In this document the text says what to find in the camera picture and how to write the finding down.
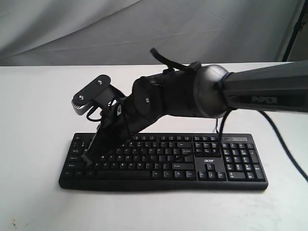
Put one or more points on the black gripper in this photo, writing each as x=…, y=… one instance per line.
x=113, y=130

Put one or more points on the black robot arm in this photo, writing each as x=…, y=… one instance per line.
x=198, y=91

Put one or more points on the black acer keyboard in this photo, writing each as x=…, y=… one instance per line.
x=166, y=162

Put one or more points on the grey backdrop cloth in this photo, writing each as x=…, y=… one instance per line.
x=114, y=32

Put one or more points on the black tripod stand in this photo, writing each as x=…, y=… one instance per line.
x=298, y=26

